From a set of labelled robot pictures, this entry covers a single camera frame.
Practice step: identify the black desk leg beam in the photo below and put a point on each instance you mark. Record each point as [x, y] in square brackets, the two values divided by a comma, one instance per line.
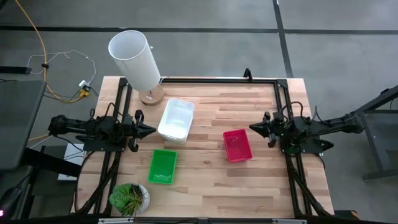
[49, 161]

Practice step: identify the black metal stand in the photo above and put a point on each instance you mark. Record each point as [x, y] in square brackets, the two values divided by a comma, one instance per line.
[377, 146]

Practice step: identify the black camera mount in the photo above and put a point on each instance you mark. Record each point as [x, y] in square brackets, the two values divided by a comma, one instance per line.
[247, 74]

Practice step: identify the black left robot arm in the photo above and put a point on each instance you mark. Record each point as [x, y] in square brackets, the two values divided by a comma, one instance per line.
[81, 127]

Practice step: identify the black rail with silver brackets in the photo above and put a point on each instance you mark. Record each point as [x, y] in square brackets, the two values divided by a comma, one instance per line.
[199, 221]

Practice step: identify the white power adapter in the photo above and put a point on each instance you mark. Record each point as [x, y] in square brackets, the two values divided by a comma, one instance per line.
[83, 83]

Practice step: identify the white lamp with wooden base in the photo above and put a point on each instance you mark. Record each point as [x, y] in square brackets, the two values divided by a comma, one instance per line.
[133, 59]

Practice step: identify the black power strip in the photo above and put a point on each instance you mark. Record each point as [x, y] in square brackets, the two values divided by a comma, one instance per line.
[15, 70]

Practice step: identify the black aluminium table frame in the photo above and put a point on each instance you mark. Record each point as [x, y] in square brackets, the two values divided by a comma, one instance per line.
[217, 80]

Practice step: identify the green plant in white pot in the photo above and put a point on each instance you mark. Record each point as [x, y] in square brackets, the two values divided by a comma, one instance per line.
[127, 199]

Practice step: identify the white flat box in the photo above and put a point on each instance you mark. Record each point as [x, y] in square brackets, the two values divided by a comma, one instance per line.
[70, 169]

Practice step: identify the dark grey desk panel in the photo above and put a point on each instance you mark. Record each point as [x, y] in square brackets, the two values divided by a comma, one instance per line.
[18, 124]

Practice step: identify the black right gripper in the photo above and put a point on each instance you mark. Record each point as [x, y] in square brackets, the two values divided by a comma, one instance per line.
[276, 126]

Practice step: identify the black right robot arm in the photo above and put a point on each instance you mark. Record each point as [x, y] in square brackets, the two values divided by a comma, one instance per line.
[329, 124]

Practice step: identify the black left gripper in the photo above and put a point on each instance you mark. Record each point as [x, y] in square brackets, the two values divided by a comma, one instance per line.
[136, 129]

